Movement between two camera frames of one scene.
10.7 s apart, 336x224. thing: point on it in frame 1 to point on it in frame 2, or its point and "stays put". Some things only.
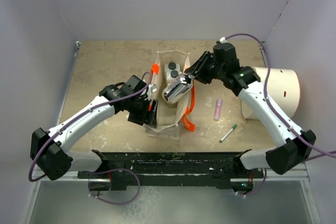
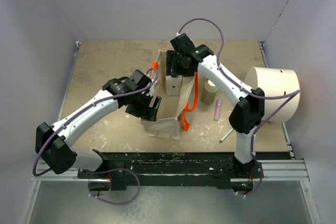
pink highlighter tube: (218, 110) stays put
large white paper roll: (283, 85) stays put
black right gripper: (197, 70) to (172, 57)
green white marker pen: (233, 128) stays put
